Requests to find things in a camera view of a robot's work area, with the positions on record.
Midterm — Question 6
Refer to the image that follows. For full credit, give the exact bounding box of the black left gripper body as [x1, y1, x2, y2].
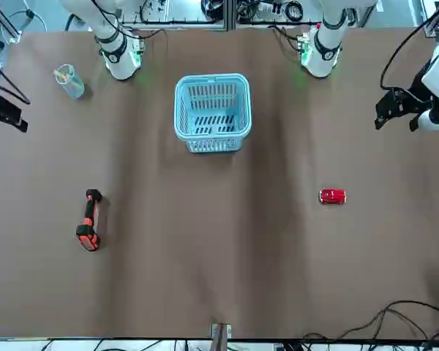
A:
[397, 86, 435, 115]

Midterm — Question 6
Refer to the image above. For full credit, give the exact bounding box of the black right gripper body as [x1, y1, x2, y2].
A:
[0, 93, 23, 124]

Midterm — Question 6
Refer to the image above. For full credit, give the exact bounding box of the red toy car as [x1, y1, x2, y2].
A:
[318, 187, 348, 206]

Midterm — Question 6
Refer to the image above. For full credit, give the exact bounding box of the light blue plastic basket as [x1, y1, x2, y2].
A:
[173, 73, 254, 154]

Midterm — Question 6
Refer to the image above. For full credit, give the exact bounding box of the clear plastic cup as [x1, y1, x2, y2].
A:
[53, 64, 86, 99]

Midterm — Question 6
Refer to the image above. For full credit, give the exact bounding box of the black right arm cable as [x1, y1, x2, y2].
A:
[0, 54, 31, 106]

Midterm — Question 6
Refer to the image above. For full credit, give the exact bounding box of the black cable on table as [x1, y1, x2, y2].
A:
[302, 300, 439, 341]

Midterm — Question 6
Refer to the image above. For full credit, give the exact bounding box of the small metal bracket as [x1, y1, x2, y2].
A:
[211, 322, 233, 351]

